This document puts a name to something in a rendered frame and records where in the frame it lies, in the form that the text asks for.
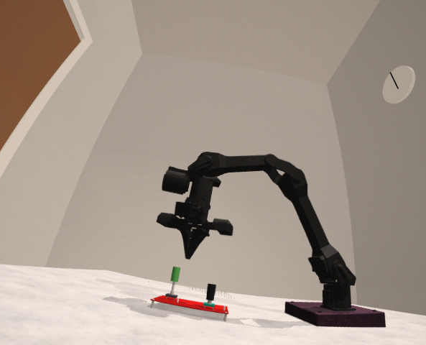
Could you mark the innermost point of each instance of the red circuit board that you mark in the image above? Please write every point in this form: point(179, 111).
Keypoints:
point(172, 299)

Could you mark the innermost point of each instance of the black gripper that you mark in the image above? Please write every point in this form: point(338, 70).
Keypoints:
point(192, 239)

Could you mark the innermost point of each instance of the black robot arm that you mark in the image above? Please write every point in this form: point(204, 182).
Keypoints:
point(326, 261)

